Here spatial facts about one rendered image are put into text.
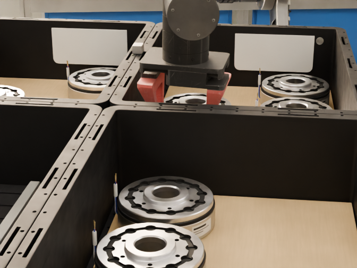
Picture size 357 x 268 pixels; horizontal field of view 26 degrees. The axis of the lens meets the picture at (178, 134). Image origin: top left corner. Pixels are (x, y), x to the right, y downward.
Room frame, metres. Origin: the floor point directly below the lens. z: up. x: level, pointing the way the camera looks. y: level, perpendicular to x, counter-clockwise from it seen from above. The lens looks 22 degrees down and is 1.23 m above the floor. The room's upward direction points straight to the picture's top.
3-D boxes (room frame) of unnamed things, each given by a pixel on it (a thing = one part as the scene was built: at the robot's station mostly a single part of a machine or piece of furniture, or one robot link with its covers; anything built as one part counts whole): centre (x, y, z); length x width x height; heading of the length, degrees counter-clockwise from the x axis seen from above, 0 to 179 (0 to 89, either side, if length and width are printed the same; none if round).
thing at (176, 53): (0.91, -0.01, 0.98); 0.10 x 0.07 x 0.07; 78
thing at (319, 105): (1.00, -0.16, 0.86); 0.10 x 0.10 x 0.01
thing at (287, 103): (1.00, -0.16, 0.86); 0.05 x 0.05 x 0.01
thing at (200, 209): (0.74, 0.01, 0.86); 0.10 x 0.10 x 0.01
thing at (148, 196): (0.74, 0.01, 0.86); 0.05 x 0.05 x 0.01
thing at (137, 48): (1.05, 0.06, 0.94); 0.02 x 0.01 x 0.01; 173
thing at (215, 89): (0.91, -0.03, 0.91); 0.07 x 0.07 x 0.09; 78
